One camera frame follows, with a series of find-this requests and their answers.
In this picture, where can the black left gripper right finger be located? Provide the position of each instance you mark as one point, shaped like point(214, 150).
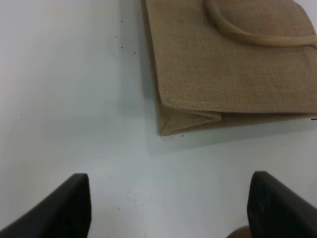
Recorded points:
point(275, 211)

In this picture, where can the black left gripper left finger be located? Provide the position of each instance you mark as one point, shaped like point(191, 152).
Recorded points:
point(65, 213)

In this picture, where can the brown linen bag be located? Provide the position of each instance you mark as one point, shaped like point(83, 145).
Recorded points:
point(223, 63)

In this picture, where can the brown round object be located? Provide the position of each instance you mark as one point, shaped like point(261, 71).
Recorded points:
point(242, 232)

